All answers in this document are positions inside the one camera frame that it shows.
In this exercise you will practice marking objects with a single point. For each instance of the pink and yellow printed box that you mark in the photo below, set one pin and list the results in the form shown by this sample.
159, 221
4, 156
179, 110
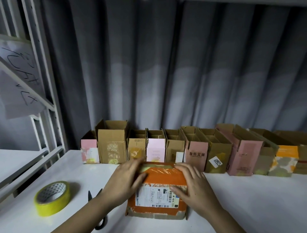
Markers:
156, 149

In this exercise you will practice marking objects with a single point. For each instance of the white metal shelf rack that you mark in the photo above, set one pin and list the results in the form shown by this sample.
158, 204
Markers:
50, 110

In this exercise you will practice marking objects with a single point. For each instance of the brown box with white label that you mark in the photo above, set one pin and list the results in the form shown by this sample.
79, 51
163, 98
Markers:
173, 146

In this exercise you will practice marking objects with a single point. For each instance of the brown box with barcode label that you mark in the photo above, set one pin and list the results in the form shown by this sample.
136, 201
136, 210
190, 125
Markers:
112, 144

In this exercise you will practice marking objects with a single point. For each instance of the person's left hand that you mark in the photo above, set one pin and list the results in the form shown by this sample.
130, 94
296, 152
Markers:
122, 185

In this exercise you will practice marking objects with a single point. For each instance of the yellow tape roll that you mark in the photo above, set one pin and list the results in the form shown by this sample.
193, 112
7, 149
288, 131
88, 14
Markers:
50, 201

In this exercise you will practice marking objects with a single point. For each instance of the pink green printed cardboard box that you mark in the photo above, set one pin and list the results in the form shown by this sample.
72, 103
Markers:
89, 151

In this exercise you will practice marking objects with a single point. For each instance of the person's right hand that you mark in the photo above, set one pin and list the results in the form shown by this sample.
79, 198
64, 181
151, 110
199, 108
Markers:
199, 192

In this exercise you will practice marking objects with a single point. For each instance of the handwritten paper sheet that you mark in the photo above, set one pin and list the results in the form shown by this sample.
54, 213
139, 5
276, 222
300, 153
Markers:
19, 67
19, 103

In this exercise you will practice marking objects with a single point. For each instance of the taped brown cardboard box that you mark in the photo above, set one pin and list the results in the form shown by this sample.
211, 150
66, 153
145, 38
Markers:
136, 146

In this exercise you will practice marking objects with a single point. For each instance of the orange white patterned cardboard box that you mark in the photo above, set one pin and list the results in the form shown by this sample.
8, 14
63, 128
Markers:
158, 201

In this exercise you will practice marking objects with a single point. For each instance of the pink lettered cardboard box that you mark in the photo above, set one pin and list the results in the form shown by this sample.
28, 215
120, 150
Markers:
244, 156
196, 153

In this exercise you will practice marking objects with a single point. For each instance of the black scissors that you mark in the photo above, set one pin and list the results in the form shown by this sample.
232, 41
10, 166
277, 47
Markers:
100, 223

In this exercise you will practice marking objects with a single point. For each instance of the orange and white carton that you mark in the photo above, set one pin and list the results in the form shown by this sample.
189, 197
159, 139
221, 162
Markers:
284, 161

